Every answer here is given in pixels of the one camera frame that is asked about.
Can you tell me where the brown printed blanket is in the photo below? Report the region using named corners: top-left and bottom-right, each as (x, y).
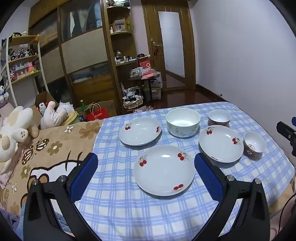
top-left (0, 118), bottom-right (105, 216)

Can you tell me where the black cable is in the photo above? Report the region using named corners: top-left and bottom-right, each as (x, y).
top-left (278, 195), bottom-right (296, 233)

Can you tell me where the wooden sliding door wardrobe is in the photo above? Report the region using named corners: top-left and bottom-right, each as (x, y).
top-left (28, 0), bottom-right (121, 113)

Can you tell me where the wooden picture frame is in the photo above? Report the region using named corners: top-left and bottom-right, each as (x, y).
top-left (113, 18), bottom-right (126, 32)

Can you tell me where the clear plastic storage box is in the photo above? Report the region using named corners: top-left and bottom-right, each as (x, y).
top-left (142, 87), bottom-right (162, 101)

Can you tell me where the large white bowl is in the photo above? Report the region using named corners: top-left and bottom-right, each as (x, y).
top-left (166, 108), bottom-right (201, 138)

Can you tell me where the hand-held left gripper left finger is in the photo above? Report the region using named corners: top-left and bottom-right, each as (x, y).
top-left (23, 152), bottom-right (102, 241)

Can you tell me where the red paper bag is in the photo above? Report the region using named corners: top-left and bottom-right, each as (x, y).
top-left (85, 103), bottom-right (110, 122)

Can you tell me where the white and wood display shelf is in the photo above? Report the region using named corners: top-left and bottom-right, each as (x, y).
top-left (0, 35), bottom-right (49, 107)

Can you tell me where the wooden door with frosted glass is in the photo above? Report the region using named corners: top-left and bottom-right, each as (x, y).
top-left (142, 0), bottom-right (197, 91)

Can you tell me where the pile of small boxes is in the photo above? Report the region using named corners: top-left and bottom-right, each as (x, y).
top-left (129, 67), bottom-right (145, 78)

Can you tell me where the dark side table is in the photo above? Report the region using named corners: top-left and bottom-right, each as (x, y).
top-left (128, 72), bottom-right (162, 101)

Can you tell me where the blue checked cloth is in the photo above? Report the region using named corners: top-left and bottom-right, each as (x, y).
top-left (74, 101), bottom-right (295, 241)

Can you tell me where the wooden corner shelf unit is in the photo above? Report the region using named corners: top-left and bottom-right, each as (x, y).
top-left (106, 6), bottom-right (139, 113)

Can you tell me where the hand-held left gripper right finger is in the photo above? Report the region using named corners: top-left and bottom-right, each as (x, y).
top-left (194, 153), bottom-right (271, 241)

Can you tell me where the brown cardboard box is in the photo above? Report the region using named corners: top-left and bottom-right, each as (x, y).
top-left (98, 100), bottom-right (117, 117)
top-left (30, 91), bottom-right (59, 116)

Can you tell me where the red box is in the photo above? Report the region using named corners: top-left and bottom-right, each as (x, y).
top-left (138, 58), bottom-right (153, 70)

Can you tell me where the white plastic bag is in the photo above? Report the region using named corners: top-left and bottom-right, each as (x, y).
top-left (151, 72), bottom-right (163, 88)

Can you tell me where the pale pink plush doll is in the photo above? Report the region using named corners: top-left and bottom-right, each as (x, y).
top-left (40, 101), bottom-right (70, 130)

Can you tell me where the row of small figurines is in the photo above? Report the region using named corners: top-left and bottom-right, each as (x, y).
top-left (7, 47), bottom-right (38, 61)

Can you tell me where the yellow green plush cushion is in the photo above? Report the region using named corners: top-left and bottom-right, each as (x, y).
top-left (61, 111), bottom-right (80, 127)

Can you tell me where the small red bowl with seal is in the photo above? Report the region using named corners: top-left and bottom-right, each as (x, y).
top-left (243, 131), bottom-right (266, 158)

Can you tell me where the white cherry print plate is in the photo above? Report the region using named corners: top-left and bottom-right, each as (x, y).
top-left (119, 117), bottom-right (162, 146)
top-left (133, 145), bottom-right (195, 196)
top-left (199, 125), bottom-right (244, 163)

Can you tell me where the white ruffled plush toy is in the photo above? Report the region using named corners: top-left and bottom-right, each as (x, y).
top-left (57, 101), bottom-right (74, 116)

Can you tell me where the large cream plush toy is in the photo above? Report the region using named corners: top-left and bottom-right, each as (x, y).
top-left (0, 106), bottom-right (40, 174)

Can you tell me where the pink cloth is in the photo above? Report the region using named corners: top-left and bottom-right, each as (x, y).
top-left (142, 68), bottom-right (159, 80)

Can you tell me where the black white striped cloth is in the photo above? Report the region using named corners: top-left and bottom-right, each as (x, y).
top-left (124, 86), bottom-right (141, 99)

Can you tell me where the wicker basket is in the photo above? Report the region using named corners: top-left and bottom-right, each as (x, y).
top-left (122, 94), bottom-right (144, 110)

